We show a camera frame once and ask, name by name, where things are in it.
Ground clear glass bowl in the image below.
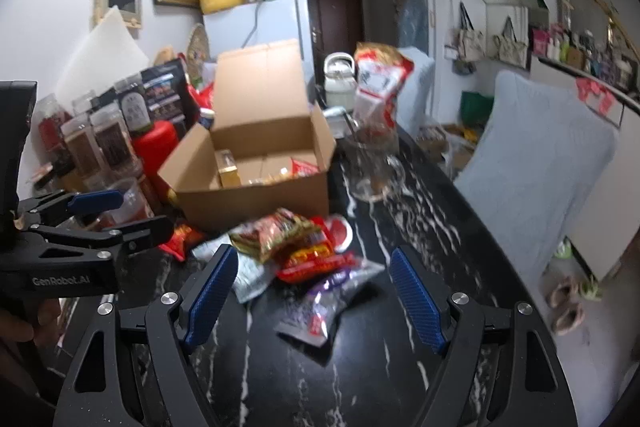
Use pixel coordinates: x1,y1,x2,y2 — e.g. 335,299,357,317
344,114,406,203

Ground red and white snack packet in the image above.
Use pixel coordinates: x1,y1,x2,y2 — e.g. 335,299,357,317
320,215,354,254

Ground group of clear plastic jars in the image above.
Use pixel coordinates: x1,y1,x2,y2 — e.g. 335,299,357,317
30,77,162,229

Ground small wooden frame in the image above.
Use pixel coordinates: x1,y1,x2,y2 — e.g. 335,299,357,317
92,0,144,30

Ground red yellow-print snack packet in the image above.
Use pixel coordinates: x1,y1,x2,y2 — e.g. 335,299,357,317
276,244,357,284

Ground white jug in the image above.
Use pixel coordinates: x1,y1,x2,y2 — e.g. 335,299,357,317
323,52,357,110

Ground large red white snack bag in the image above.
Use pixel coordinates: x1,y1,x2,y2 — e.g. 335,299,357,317
353,41,416,134

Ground clear packet of yellow snacks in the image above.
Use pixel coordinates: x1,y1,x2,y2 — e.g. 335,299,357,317
247,166,292,186

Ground row of bottles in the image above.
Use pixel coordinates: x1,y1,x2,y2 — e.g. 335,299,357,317
532,21,640,91

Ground hanging tote bag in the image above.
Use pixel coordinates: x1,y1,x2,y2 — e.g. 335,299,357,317
457,4,489,64
492,16,531,68

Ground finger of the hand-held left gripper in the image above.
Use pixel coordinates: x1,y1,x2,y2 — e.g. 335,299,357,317
30,216,174,260
17,189,126,228

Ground white patterned snack packet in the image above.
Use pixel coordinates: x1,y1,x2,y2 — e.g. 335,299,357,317
192,239,279,304

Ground small red foil packet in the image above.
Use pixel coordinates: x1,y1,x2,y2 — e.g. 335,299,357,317
289,158,321,178

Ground red canister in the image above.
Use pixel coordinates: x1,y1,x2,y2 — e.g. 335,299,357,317
132,121,181,198

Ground black pouch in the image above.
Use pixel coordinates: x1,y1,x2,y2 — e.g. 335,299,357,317
139,59,201,128

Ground brown and gold snack packet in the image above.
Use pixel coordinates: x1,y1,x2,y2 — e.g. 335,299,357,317
228,208,327,264

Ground chair with light blue cover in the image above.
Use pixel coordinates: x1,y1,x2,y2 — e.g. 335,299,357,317
452,70,619,279
394,46,436,138

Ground pink sticky notes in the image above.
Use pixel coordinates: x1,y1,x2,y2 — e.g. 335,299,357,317
574,76,617,114

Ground dark wooden door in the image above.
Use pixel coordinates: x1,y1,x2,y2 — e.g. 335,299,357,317
302,0,364,74

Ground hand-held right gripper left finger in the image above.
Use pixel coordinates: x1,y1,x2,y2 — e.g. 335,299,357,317
52,244,240,427

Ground white foam board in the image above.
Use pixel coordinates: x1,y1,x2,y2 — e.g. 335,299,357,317
53,5,151,98

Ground green bin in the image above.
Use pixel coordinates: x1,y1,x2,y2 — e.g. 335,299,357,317
459,90,496,128

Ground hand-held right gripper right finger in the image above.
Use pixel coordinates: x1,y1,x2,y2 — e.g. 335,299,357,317
390,247,579,427

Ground blue hanging cloth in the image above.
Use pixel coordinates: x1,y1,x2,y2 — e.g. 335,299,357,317
402,0,431,54

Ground woven fan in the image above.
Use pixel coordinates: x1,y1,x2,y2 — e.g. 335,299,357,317
187,24,211,80

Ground brown cardboard box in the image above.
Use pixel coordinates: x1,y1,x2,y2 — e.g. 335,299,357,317
157,39,337,233

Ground small red snack packet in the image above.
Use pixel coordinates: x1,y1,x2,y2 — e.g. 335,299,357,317
159,224,206,261

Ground person's left hand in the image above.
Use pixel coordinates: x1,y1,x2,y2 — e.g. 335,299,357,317
0,299,63,345

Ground black power cable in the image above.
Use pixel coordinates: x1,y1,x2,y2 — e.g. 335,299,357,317
241,0,262,49

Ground pink slipper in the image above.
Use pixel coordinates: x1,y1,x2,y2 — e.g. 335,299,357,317
544,276,581,308
554,304,587,336

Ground white cabinet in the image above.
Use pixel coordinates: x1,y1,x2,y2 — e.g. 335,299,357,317
529,55,640,281

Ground white fridge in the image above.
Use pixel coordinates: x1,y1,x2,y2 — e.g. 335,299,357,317
202,0,316,84

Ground purple snack packet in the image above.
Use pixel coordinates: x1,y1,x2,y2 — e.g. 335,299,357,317
274,257,386,348

